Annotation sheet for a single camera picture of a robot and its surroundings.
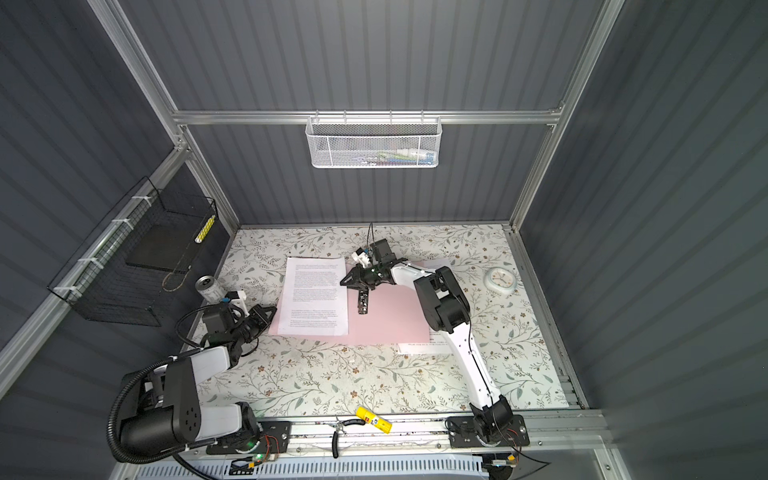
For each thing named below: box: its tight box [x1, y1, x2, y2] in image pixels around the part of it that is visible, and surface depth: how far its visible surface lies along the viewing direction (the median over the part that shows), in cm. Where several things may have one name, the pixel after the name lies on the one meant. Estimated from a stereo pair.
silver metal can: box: [195, 275, 228, 305], surface depth 88 cm
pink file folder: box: [268, 258, 432, 345], surface depth 94 cm
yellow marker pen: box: [355, 406, 393, 434], surface depth 76 cm
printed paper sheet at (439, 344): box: [397, 330, 454, 355], surface depth 91 cm
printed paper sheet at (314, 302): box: [278, 256, 349, 336], surface depth 98 cm
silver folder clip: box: [357, 289, 369, 315], surface depth 100 cm
